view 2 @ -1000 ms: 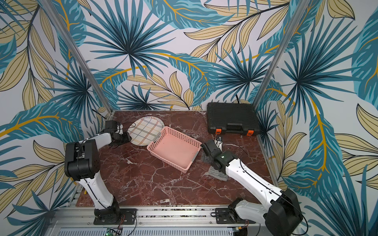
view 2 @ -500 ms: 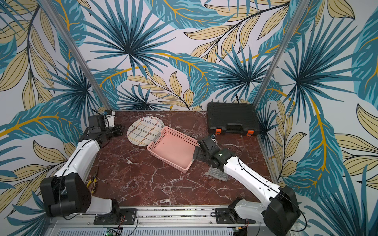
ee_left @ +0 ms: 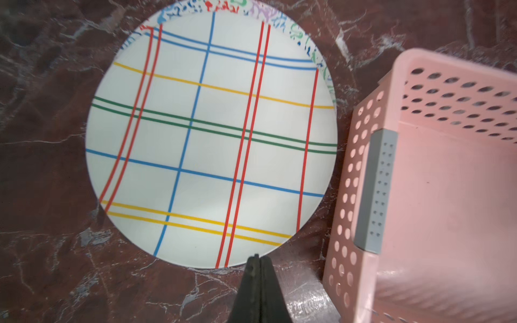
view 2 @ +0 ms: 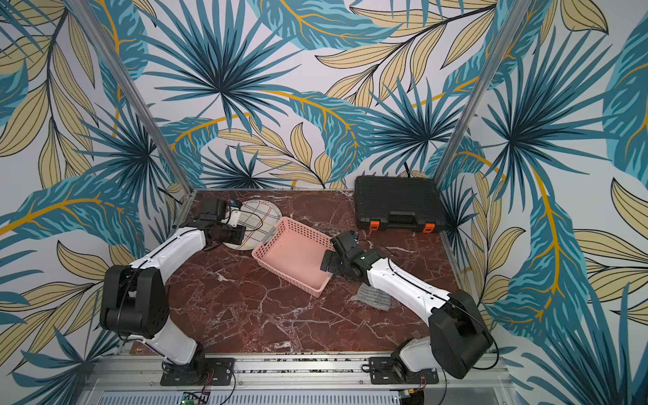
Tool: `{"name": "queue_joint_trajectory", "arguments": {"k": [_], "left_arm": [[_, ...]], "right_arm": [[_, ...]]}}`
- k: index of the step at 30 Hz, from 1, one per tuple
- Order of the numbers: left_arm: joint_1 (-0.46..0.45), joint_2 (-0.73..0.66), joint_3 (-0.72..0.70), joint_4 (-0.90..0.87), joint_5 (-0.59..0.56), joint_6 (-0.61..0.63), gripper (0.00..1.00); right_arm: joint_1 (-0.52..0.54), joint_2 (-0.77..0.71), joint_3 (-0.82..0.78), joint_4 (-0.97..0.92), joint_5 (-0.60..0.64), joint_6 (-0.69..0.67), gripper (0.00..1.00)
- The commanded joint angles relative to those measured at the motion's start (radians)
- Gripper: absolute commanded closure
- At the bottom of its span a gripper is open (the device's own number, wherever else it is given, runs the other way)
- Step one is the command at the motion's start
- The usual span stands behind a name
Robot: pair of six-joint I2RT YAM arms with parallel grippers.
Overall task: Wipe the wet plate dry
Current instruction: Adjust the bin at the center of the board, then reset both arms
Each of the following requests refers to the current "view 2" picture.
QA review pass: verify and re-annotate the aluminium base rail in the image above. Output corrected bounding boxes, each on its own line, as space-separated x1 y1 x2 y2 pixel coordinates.
77 352 522 404

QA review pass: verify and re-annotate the aluminium corner post left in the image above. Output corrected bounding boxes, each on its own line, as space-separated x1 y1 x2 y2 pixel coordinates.
69 0 194 194

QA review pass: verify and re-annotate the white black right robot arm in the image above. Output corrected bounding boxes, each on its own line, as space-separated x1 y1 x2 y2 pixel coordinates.
321 231 494 381

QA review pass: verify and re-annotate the grey microfibre cloth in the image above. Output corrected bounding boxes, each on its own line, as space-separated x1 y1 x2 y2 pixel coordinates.
351 283 392 312

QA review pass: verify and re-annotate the aluminium corner post right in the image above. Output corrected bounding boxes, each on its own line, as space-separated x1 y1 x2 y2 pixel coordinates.
434 0 531 189

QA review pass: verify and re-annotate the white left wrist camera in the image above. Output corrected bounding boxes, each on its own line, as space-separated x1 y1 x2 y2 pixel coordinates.
220 200 242 228

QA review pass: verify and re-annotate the white plaid striped plate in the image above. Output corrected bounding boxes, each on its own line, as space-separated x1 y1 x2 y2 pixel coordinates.
225 199 283 251

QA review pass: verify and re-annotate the aluminium corner post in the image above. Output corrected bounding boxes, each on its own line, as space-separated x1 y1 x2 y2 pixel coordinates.
69 0 194 194
434 0 531 189

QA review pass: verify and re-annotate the black plastic tool case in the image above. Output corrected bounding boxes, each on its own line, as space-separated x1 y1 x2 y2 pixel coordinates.
354 175 447 234

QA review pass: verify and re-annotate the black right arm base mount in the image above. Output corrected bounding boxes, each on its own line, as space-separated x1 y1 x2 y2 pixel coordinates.
360 357 439 386

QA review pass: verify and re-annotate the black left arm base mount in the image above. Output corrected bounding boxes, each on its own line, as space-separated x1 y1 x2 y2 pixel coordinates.
160 358 236 386

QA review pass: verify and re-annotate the pink perforated plastic basket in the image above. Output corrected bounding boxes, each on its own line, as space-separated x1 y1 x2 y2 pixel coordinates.
251 217 333 297

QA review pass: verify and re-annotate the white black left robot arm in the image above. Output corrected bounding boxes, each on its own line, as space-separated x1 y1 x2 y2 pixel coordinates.
100 199 246 366

